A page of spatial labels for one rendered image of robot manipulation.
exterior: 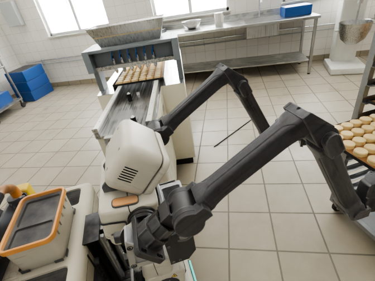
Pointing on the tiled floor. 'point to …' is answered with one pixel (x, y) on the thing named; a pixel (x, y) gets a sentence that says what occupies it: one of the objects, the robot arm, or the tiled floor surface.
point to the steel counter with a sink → (254, 32)
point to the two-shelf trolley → (15, 90)
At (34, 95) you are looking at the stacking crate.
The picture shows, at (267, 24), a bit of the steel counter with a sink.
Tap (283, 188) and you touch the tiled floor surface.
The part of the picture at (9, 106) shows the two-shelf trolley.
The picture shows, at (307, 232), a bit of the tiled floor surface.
